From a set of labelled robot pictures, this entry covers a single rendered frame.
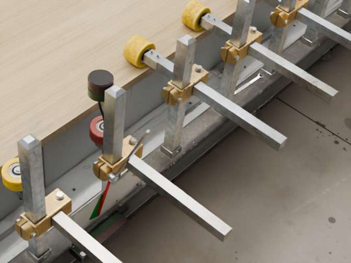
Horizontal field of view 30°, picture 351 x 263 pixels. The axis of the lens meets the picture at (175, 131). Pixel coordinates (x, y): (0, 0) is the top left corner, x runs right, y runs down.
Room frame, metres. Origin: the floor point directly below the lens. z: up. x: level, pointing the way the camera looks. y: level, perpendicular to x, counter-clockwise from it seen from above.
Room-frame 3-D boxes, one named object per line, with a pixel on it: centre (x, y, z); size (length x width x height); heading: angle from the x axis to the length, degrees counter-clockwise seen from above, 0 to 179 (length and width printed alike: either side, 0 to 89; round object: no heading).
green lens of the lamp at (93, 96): (1.10, 0.19, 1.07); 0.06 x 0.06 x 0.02
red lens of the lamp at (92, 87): (1.10, 0.19, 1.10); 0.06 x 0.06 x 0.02
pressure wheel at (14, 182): (0.97, 0.36, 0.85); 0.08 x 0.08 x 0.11
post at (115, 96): (1.08, 0.15, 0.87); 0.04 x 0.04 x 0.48; 55
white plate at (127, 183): (1.04, 0.15, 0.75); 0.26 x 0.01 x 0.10; 145
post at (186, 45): (1.28, 0.01, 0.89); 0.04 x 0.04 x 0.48; 55
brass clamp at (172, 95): (1.30, -0.01, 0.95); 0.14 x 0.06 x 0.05; 145
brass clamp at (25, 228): (0.89, 0.28, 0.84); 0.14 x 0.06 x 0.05; 145
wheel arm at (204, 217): (1.04, 0.02, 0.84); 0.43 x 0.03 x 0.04; 55
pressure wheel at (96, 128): (1.15, 0.18, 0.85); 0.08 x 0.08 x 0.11
